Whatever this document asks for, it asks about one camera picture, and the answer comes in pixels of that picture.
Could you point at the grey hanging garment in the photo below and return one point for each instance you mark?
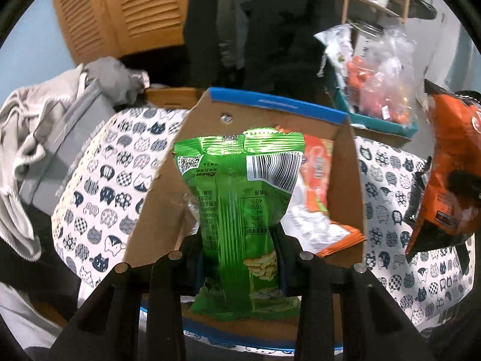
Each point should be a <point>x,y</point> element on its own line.
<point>229,7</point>

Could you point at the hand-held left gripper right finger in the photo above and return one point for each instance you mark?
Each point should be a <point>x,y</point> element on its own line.
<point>287,267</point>

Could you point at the wooden louvered door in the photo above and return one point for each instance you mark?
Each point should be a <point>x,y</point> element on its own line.
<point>124,7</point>

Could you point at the brown cardboard box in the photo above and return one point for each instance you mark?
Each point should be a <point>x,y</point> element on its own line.
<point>169,97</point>

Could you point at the orange white snack packet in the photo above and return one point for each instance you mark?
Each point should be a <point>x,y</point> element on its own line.
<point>323,229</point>

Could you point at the dark grey cloth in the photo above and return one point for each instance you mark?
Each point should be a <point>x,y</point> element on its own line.
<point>112,79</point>

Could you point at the blue cardboard box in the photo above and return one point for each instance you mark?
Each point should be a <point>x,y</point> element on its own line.
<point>165,210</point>

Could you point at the white green printed packet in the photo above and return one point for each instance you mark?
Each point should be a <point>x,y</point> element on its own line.
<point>336,52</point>

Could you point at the pile of red orange packets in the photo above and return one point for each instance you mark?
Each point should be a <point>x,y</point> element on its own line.
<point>375,90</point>

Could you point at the clear plastic bag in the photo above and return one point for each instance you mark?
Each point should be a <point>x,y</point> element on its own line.
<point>390,64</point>

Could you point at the dark hanging jacket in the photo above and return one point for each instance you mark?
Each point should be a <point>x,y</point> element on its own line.
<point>278,26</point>

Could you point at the cat printed cloth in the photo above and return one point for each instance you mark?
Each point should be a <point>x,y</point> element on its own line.
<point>112,180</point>

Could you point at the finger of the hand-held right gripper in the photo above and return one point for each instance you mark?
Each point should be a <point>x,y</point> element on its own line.
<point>466,184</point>

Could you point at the green snack packet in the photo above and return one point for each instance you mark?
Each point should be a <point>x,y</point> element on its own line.
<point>233,210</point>

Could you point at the orange black snack packet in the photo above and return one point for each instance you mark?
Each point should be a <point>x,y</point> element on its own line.
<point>447,139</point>

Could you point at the light grey garment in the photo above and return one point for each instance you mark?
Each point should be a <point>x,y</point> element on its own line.
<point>34,120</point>

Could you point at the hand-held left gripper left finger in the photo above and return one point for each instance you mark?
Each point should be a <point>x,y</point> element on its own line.
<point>189,263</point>

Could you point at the teal box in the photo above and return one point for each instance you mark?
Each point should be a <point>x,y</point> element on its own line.
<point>379,120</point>

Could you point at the grey storage bin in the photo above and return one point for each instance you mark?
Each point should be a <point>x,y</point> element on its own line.
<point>67,131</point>

